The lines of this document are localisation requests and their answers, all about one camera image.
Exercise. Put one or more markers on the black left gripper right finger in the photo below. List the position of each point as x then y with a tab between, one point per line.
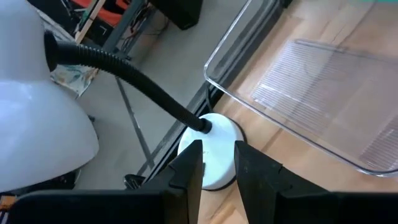
280	202

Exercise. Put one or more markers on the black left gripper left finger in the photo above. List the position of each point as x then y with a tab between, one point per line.
174	199

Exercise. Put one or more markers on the clear plastic bin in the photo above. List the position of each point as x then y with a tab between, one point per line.
311	93

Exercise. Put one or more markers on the floral patterned fabric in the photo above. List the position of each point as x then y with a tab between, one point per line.
74	79

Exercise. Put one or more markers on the white desk lamp black neck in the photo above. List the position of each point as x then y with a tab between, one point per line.
37	124

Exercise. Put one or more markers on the black speaker box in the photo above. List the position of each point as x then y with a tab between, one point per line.
177	12

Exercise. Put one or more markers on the shelf with red bins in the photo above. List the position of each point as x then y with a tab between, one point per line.
105	14

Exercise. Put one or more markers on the black aluminium table frame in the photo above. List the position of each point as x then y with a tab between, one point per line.
164	155

